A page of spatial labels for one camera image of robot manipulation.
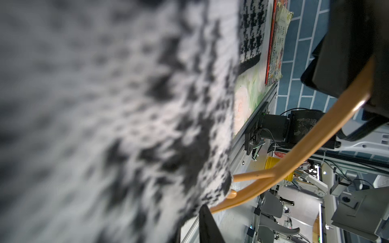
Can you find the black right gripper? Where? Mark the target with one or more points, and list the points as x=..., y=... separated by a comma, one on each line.
x=357, y=30

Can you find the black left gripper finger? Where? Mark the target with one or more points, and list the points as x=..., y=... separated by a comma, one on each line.
x=208, y=229

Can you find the orange plastic hanger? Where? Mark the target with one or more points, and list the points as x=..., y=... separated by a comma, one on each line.
x=350, y=101

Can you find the smiley face knit scarf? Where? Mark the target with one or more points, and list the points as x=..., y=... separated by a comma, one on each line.
x=116, y=117

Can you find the houndstooth black white scarf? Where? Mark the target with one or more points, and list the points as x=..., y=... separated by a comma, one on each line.
x=252, y=28

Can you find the colourful children's picture book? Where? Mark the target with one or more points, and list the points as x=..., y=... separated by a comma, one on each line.
x=279, y=26

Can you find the floral table mat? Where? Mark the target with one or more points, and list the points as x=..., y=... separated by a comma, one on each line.
x=250, y=86

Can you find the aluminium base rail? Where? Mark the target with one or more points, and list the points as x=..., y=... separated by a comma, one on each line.
x=238, y=159

